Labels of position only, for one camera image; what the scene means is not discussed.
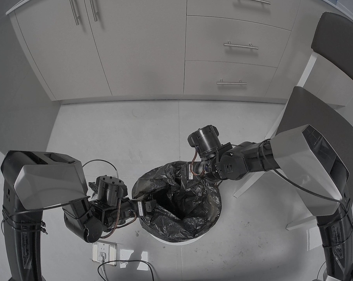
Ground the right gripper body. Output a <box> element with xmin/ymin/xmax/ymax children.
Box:
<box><xmin>180</xmin><ymin>160</ymin><xmax>213</xmax><ymax>184</ymax></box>

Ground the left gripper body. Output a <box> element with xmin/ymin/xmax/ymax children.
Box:
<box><xmin>126</xmin><ymin>199</ymin><xmax>158</xmax><ymax>218</ymax></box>

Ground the black plastic bag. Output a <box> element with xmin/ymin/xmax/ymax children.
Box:
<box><xmin>132</xmin><ymin>160</ymin><xmax>222</xmax><ymax>243</ymax></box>

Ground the white trash bin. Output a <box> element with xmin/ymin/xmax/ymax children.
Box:
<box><xmin>149</xmin><ymin>233</ymin><xmax>205</xmax><ymax>246</ymax></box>

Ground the white cabinet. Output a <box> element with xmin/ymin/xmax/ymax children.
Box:
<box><xmin>6</xmin><ymin>0</ymin><xmax>353</xmax><ymax>108</ymax></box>

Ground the white chair dark grey seat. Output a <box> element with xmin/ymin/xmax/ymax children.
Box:
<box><xmin>234</xmin><ymin>12</ymin><xmax>353</xmax><ymax>230</ymax></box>

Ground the black cable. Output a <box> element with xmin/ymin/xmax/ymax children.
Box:
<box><xmin>97</xmin><ymin>259</ymin><xmax>154</xmax><ymax>281</ymax></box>
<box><xmin>7</xmin><ymin>158</ymin><xmax>119</xmax><ymax>216</ymax></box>
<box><xmin>316</xmin><ymin>261</ymin><xmax>331</xmax><ymax>281</ymax></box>

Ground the white plug with cable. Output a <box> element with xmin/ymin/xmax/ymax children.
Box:
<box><xmin>98</xmin><ymin>252</ymin><xmax>108</xmax><ymax>281</ymax></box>

